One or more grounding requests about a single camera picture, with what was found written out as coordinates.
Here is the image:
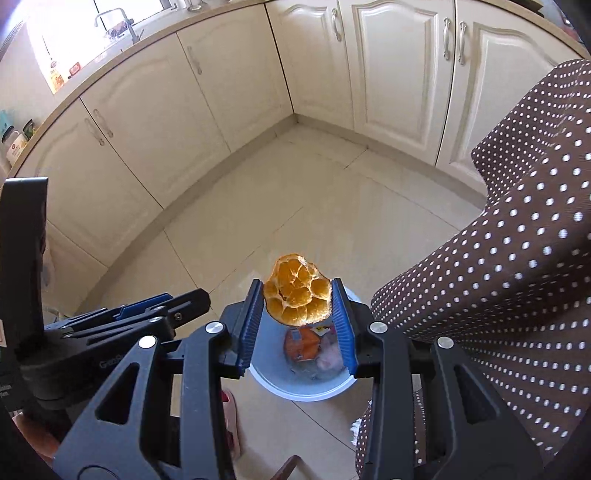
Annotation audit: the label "cream lower kitchen cabinets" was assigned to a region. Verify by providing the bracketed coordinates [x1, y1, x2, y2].
[11, 1, 589, 314]

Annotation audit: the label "brown polka dot tablecloth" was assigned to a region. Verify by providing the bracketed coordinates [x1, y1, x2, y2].
[370, 60, 590, 479]

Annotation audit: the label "pink slipper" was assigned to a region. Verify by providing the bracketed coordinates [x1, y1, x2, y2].
[221, 390, 242, 460]

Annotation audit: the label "chrome sink faucet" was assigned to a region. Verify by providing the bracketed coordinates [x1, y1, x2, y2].
[94, 7, 143, 44]

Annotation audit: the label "jar on left counter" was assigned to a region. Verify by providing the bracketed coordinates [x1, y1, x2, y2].
[2, 126, 28, 166]

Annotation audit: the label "orange peel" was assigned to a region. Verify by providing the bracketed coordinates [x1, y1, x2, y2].
[263, 253, 332, 327]

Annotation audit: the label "light blue trash bin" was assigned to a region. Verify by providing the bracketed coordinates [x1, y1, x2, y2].
[249, 312, 356, 402]

